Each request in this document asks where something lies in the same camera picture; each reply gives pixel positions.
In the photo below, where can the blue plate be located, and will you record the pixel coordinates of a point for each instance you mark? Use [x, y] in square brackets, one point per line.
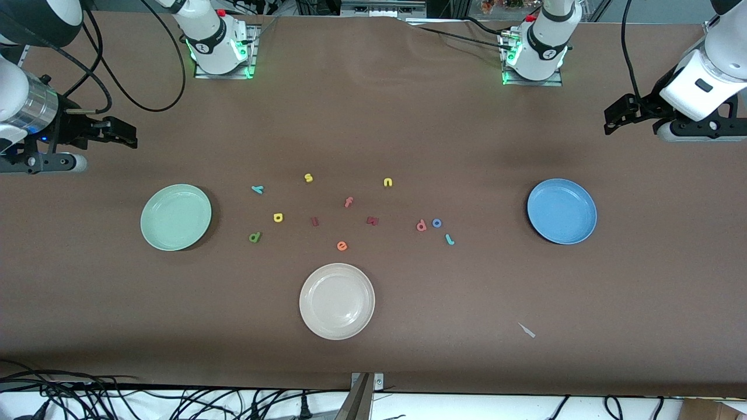
[561, 211]

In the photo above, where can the brown table cover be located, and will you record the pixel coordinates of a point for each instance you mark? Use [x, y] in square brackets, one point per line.
[408, 116]

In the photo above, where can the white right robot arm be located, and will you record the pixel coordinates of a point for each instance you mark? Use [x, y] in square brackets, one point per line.
[210, 41]

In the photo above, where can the orange decorative object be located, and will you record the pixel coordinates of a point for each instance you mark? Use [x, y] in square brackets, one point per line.
[502, 4]

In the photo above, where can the black power plug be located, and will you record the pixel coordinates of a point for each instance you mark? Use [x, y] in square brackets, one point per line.
[254, 410]
[303, 406]

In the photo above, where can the aluminium frame rail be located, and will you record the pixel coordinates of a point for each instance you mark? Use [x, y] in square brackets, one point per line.
[23, 55]
[709, 28]

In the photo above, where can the cardboard box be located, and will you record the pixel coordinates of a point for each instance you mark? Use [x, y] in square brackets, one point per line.
[712, 410]

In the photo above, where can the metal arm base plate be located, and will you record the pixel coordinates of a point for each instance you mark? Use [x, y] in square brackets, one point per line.
[525, 83]
[252, 58]

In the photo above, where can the beige plate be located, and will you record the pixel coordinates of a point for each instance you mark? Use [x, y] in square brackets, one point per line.
[337, 301]

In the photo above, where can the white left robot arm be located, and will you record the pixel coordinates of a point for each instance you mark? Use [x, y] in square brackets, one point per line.
[543, 52]

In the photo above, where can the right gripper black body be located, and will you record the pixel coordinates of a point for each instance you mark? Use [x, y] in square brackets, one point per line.
[68, 129]

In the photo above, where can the small white paper scrap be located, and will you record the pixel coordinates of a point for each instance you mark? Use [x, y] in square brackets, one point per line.
[527, 331]

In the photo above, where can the silver metal bracket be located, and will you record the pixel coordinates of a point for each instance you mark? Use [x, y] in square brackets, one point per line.
[378, 379]

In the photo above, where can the green plate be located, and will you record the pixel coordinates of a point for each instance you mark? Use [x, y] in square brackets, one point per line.
[175, 217]

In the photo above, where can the grey power strip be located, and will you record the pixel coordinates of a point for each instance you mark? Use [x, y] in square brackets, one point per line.
[379, 8]

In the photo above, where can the grey metal beam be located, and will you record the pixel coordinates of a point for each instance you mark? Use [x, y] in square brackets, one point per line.
[357, 405]

